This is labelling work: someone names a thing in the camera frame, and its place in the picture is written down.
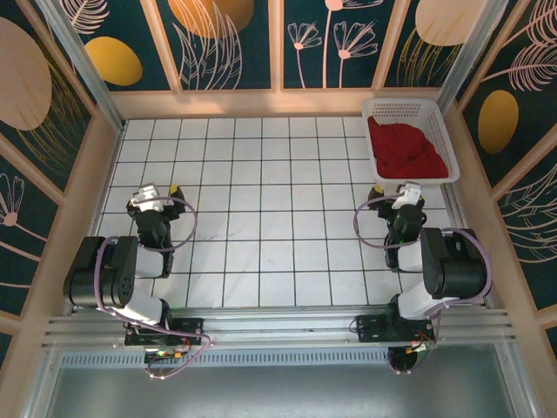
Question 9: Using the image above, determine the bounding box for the red t-shirt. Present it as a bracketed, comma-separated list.
[366, 115, 450, 180]

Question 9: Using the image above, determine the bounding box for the white perforated plastic basket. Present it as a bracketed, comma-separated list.
[361, 98, 461, 185]

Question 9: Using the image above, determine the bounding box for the grey metal sheet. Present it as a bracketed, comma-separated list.
[25, 343, 536, 418]

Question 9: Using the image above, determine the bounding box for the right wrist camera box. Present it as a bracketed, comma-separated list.
[393, 182, 422, 206]

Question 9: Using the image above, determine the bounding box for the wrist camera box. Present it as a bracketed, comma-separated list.
[393, 182, 422, 206]
[131, 184, 161, 206]

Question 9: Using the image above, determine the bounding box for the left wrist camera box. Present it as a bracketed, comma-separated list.
[131, 184, 161, 206]

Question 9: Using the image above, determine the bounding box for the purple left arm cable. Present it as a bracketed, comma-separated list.
[96, 196, 214, 381]

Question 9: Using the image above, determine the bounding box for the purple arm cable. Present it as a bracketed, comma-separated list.
[96, 196, 214, 381]
[353, 191, 493, 376]

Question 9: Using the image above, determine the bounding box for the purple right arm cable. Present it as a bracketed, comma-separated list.
[353, 191, 493, 376]

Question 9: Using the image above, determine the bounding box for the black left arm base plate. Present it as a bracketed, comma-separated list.
[124, 316, 205, 347]

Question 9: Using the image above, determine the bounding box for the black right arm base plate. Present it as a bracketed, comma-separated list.
[350, 313, 436, 345]

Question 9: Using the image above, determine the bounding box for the aluminium corner post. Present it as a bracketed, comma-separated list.
[37, 0, 127, 134]
[437, 0, 511, 114]

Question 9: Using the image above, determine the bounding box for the aluminium mounting rail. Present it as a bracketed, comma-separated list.
[41, 306, 519, 349]

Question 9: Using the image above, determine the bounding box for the slotted grey cable tray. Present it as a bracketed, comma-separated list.
[58, 350, 501, 367]

